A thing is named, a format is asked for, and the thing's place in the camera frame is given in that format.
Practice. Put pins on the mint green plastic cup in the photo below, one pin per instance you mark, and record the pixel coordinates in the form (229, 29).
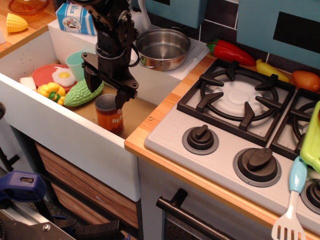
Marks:
(74, 62)

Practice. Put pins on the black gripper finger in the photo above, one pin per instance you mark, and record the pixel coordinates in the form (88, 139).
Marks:
(123, 95)
(92, 79)

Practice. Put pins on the green plastic container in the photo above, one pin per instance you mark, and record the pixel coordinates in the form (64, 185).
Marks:
(310, 150)

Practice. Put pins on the grey toy stove top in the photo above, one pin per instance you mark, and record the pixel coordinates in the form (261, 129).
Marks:
(166, 139)

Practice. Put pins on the red toy chili pepper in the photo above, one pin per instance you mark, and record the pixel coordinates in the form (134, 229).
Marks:
(227, 51)

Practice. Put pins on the blue white toy spatula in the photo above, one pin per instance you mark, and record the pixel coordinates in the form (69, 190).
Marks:
(288, 227)

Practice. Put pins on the orange transparent bowl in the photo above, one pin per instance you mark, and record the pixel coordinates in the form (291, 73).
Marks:
(27, 7)

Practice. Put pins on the toy fried egg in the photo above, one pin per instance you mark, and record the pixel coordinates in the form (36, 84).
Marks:
(63, 77)

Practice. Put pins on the green toy bitter melon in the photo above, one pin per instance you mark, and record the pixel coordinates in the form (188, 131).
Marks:
(80, 94)

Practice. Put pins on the yellow toy corn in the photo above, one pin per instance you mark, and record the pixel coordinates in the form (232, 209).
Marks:
(15, 23)

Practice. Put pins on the toy milk carton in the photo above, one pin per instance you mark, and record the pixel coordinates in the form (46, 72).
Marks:
(76, 19)

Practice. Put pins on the orange toy beans can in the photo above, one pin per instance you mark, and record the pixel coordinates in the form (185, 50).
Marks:
(109, 116)

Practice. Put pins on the black stove grate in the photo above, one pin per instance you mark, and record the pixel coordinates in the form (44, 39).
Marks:
(238, 100)
(290, 135)

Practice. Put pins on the black stove grate left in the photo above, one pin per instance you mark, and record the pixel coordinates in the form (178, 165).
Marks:
(238, 100)

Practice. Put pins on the black stove knob left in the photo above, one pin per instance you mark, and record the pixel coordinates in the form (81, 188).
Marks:
(200, 140)

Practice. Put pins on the blue clamp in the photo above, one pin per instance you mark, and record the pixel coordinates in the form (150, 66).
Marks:
(22, 186)

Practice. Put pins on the black stove knob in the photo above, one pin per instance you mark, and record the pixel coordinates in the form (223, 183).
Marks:
(200, 140)
(310, 195)
(257, 167)

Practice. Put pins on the grey toy faucet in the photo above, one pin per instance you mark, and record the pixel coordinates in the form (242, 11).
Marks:
(141, 19)

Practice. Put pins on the yellow toy bell pepper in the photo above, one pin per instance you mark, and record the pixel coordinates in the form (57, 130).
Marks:
(53, 91)

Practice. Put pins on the stainless steel pot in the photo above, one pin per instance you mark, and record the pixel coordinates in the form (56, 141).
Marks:
(163, 49)

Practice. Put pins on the wooden drawer front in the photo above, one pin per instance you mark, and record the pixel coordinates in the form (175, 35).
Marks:
(86, 196)

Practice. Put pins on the red plastic plate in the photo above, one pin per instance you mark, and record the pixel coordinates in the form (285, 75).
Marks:
(43, 75)

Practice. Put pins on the white toy sink basin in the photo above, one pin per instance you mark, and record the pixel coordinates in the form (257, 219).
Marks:
(77, 139)

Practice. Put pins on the black stove grate right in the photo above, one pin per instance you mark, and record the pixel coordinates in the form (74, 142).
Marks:
(290, 135)

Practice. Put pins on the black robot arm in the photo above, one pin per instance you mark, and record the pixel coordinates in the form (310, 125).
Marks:
(116, 34)

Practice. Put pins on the white toy block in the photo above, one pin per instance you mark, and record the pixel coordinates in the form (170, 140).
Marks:
(28, 82)

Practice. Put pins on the black oven door handle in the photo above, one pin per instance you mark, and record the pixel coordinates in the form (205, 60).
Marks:
(173, 207)

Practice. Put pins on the black stove knob middle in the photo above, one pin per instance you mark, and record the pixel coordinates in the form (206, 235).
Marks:
(257, 167)

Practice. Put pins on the black stove knob right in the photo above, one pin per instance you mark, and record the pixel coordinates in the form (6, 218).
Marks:
(310, 195)

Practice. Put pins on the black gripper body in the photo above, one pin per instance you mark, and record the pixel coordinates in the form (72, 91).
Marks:
(114, 71)

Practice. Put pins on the orange toy vegetable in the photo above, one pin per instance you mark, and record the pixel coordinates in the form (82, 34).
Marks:
(306, 80)

